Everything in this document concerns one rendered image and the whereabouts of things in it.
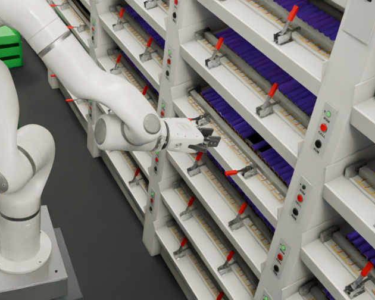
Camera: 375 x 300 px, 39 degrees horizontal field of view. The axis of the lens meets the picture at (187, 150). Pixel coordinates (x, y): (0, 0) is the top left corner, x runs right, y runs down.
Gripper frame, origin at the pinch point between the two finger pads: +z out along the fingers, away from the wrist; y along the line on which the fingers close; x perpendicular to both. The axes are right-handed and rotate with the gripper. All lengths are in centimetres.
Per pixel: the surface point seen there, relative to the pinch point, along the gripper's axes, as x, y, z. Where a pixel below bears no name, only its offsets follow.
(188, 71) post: -1.9, 36.5, 13.4
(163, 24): -11, 50, 7
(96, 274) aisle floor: 88, 36, 7
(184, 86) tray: 3.4, 36.2, 13.8
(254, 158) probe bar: 3.8, -3.7, 15.4
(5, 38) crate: 67, 207, 7
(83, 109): 66, 127, 28
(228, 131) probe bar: 3.9, 9.9, 15.2
